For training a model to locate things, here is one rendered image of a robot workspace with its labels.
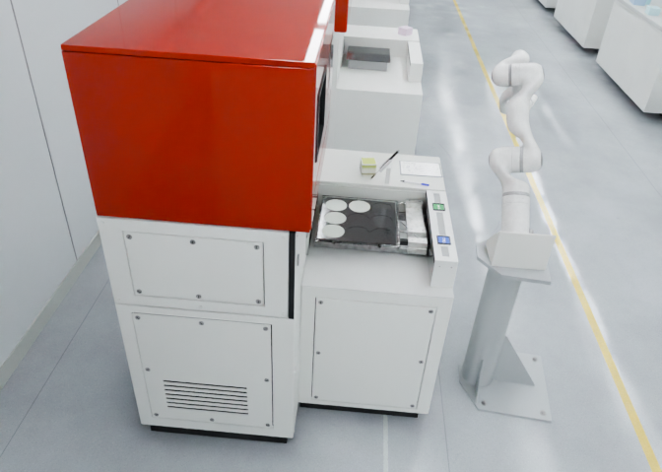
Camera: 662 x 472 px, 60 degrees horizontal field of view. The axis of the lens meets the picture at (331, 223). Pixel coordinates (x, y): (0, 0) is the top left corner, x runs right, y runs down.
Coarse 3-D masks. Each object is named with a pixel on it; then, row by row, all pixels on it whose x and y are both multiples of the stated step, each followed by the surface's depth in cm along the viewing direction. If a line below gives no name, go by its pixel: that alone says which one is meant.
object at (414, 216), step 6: (408, 210) 276; (414, 210) 276; (420, 210) 276; (408, 216) 272; (414, 216) 272; (420, 216) 272; (408, 222) 267; (414, 222) 268; (420, 222) 268; (420, 228) 264; (408, 252) 252; (414, 252) 252; (420, 252) 251; (426, 252) 251
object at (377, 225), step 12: (324, 204) 273; (348, 204) 274; (372, 204) 275; (384, 204) 276; (348, 216) 266; (360, 216) 266; (372, 216) 267; (384, 216) 267; (348, 228) 258; (360, 228) 258; (372, 228) 259; (384, 228) 259; (348, 240) 250; (360, 240) 250; (372, 240) 250; (384, 240) 251; (396, 240) 251
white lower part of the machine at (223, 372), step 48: (144, 336) 231; (192, 336) 229; (240, 336) 227; (288, 336) 225; (144, 384) 248; (192, 384) 245; (240, 384) 243; (288, 384) 241; (192, 432) 267; (240, 432) 261; (288, 432) 259
